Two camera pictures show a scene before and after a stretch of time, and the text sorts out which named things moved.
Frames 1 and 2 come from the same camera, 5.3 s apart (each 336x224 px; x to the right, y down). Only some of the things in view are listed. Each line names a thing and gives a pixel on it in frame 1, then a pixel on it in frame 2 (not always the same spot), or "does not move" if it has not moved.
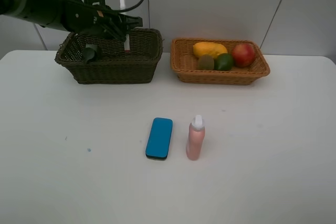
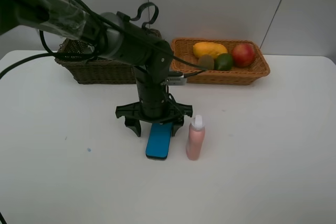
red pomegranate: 243,55 does not move
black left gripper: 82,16 to 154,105
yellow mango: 209,48 does not move
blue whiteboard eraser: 158,144 does not move
